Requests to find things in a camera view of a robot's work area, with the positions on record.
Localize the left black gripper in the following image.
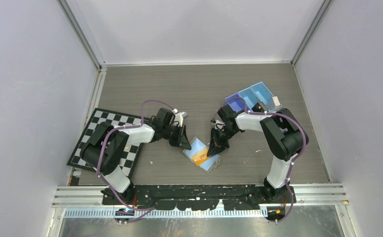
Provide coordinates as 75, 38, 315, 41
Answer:
162, 124, 191, 150

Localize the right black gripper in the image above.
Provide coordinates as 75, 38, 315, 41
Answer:
208, 125, 238, 158

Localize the orange VIP card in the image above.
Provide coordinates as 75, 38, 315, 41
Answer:
191, 148, 209, 166

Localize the grey blue card holder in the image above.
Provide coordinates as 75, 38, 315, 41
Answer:
183, 137, 221, 173

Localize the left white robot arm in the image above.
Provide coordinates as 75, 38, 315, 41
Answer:
80, 108, 191, 204

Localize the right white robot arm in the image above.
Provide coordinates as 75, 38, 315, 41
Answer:
207, 104, 308, 203

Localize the black card in tray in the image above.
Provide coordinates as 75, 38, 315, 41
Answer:
252, 103, 266, 113

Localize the white card in tray end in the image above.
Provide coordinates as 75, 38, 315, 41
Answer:
272, 96, 281, 107

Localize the black white checkerboard mat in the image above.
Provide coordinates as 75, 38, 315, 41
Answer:
67, 108, 152, 180

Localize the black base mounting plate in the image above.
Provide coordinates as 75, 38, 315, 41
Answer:
101, 184, 296, 211

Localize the blue three-compartment tray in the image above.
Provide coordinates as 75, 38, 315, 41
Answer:
225, 82, 282, 112

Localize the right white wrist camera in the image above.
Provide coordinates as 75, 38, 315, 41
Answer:
211, 118, 225, 130

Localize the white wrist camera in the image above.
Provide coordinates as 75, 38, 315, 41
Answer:
211, 118, 225, 130
172, 112, 188, 127

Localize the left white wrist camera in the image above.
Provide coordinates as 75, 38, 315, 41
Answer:
172, 112, 188, 127

